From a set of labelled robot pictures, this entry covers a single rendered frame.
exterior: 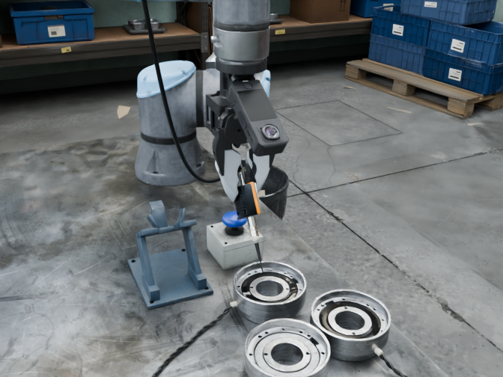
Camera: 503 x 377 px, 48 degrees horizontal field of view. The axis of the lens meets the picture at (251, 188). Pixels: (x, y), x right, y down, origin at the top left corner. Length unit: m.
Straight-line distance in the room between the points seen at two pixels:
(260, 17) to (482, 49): 3.60
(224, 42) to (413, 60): 4.00
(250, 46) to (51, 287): 0.46
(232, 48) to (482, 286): 1.83
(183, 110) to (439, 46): 3.54
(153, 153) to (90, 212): 0.18
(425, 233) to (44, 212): 1.91
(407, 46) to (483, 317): 2.90
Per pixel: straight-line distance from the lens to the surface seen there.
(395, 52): 4.83
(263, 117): 0.75
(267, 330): 0.75
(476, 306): 2.30
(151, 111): 1.14
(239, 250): 0.90
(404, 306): 2.21
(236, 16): 0.75
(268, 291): 0.85
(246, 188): 0.83
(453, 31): 4.44
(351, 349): 0.75
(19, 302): 0.90
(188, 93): 1.12
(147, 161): 1.18
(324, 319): 0.78
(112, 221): 1.06
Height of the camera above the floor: 1.32
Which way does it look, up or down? 27 degrees down
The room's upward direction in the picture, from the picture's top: 1 degrees clockwise
